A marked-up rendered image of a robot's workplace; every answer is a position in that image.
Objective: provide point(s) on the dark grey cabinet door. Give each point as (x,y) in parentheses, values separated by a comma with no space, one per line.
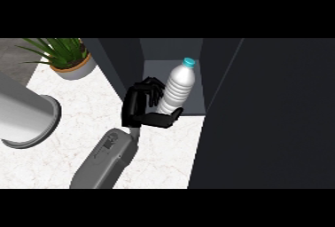
(271,118)

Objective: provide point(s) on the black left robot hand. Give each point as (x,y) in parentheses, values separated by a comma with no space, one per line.
(132,109)

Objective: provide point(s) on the clear plastic water bottle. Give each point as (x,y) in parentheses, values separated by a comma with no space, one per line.
(178,85)

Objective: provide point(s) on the green potted plant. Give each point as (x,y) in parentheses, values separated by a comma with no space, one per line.
(66,53)

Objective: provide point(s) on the dark grey cabinet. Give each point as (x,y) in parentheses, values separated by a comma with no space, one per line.
(122,59)

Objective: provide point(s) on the grey cylindrical container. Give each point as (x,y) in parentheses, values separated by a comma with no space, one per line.
(21,118)

